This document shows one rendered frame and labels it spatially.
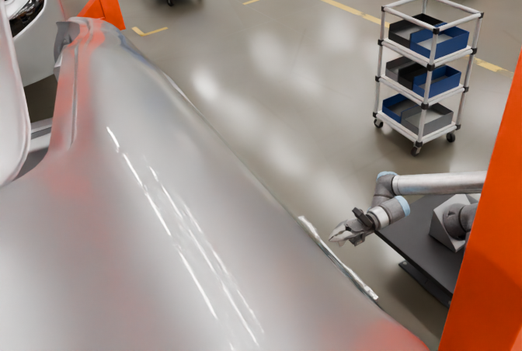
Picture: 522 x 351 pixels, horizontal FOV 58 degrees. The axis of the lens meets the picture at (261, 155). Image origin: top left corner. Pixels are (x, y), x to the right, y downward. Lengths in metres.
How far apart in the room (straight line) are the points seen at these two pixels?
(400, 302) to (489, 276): 1.66
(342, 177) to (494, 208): 2.46
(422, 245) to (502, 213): 1.64
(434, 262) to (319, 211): 0.91
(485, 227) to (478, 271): 0.12
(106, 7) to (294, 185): 2.48
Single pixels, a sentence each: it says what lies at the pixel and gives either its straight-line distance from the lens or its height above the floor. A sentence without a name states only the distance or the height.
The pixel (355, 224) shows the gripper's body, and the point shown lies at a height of 0.84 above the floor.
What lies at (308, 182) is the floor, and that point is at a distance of 3.36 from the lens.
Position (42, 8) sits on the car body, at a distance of 3.54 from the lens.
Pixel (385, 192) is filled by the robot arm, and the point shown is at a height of 0.80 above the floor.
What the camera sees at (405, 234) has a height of 0.30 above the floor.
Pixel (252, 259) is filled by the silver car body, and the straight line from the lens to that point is 0.39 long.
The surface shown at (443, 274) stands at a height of 0.30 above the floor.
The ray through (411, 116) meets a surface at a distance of 3.72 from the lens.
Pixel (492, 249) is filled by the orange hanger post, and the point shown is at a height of 1.47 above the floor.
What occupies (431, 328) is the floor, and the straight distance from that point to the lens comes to 2.68.
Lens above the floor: 2.23
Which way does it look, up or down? 38 degrees down
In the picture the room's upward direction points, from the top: 6 degrees counter-clockwise
